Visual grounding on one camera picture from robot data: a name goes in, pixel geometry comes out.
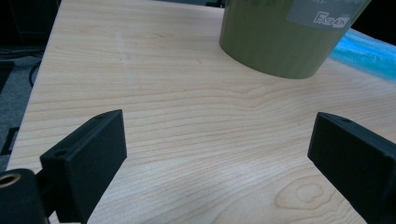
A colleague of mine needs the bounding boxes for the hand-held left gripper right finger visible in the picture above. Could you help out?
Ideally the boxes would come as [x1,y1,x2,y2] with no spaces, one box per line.
[307,112,396,224]

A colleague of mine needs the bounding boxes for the black floor cables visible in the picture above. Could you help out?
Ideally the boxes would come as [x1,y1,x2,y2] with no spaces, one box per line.
[28,60,43,88]

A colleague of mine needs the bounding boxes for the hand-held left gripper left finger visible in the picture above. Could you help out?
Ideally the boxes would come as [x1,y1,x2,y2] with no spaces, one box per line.
[39,109,128,224]

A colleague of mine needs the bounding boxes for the green plastic bin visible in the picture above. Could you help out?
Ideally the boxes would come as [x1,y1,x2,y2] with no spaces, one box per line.
[219,0,372,79]

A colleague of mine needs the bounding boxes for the black tape strip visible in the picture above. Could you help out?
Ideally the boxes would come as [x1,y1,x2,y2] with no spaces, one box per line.
[0,127,20,156]

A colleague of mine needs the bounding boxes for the blue plastic bag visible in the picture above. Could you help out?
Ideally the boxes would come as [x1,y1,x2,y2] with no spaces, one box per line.
[330,29,396,82]

